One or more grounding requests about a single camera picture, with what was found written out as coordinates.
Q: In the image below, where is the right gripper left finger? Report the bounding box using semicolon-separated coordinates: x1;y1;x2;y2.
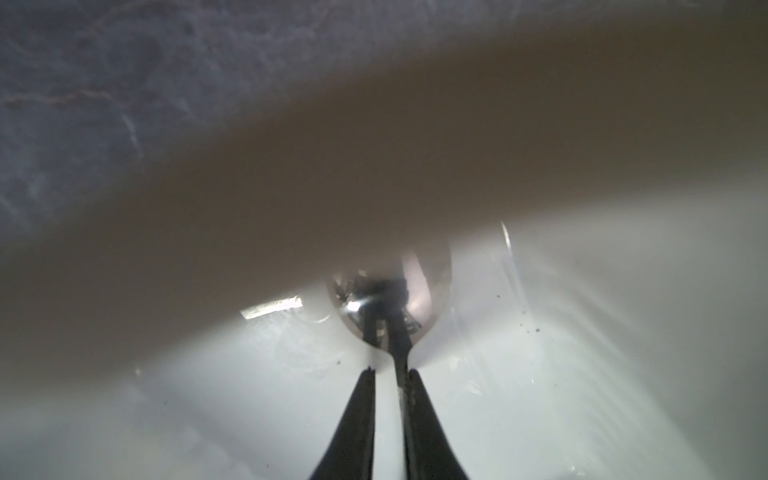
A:
310;368;376;480

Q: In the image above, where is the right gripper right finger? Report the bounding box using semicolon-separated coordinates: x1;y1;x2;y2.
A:
403;369;469;480

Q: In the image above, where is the silver spoon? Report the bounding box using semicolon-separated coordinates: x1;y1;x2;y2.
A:
326;239;454;480

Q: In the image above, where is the white oval plastic tub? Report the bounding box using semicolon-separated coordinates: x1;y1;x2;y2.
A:
1;16;767;479

